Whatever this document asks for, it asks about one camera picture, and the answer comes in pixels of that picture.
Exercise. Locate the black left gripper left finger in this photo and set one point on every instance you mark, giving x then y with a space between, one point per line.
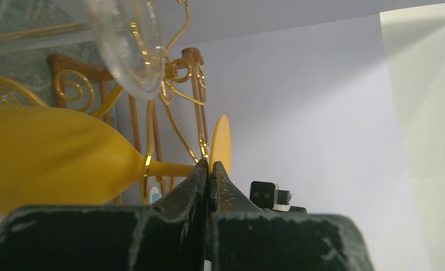
167 235

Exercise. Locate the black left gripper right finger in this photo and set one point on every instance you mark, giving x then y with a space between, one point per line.
246 237

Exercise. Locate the yellow plastic wine glass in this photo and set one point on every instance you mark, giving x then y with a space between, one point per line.
57 156

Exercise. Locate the clear wine glass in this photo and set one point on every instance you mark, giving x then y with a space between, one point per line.
128 37

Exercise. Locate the blue packaged item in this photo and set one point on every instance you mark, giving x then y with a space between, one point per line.
154 194

